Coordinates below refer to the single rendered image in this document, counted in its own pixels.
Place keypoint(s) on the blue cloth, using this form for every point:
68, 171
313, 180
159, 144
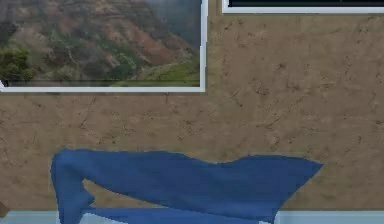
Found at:
186, 183

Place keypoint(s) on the white framed dark picture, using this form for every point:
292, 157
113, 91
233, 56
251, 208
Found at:
303, 6

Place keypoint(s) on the white framed landscape picture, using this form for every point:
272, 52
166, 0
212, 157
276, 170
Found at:
100, 43

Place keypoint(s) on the pale blue bed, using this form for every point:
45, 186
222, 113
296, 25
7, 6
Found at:
330, 217

